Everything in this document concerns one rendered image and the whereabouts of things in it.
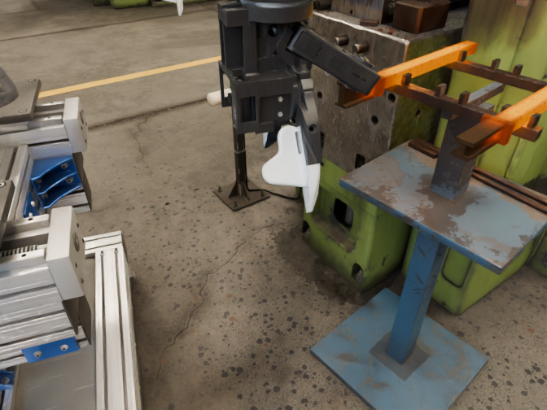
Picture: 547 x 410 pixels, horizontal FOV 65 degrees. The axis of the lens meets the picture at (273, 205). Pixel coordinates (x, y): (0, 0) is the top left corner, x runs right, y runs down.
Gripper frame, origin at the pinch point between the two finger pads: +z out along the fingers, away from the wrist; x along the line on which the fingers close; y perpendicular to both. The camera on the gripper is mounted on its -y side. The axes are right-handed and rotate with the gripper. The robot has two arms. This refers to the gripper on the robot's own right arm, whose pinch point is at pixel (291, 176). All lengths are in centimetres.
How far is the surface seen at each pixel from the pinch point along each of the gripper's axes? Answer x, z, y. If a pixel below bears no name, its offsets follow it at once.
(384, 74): -28.3, 0.6, -29.6
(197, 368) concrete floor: -39, 93, 14
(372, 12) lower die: -68, 0, -49
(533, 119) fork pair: -4.9, 1.3, -42.6
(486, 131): -2.4, 0.2, -31.0
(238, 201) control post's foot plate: -119, 92, -21
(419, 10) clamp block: -54, -4, -53
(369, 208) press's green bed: -52, 55, -48
